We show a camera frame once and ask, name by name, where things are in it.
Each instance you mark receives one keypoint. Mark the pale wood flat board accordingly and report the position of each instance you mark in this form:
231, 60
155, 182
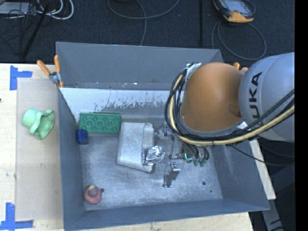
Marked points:
36, 172

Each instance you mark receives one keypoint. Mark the crumpled silver foil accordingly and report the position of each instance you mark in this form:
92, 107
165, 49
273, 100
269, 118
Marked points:
154, 154

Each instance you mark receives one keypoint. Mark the small blue cup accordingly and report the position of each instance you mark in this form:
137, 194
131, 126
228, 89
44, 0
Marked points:
82, 136

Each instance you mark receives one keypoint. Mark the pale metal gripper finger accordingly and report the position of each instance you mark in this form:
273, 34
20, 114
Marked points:
167, 130
171, 174

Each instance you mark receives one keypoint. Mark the dark green flat block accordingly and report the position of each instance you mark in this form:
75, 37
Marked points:
99, 123

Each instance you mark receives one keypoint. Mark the white plastic container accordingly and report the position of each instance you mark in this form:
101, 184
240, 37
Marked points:
131, 143

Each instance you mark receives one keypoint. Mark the grey metal bin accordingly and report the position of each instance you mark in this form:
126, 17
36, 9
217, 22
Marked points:
144, 191

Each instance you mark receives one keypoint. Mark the red round toy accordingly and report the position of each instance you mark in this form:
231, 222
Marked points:
92, 195

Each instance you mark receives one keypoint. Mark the light green plastic cup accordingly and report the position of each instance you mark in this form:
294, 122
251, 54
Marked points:
39, 123

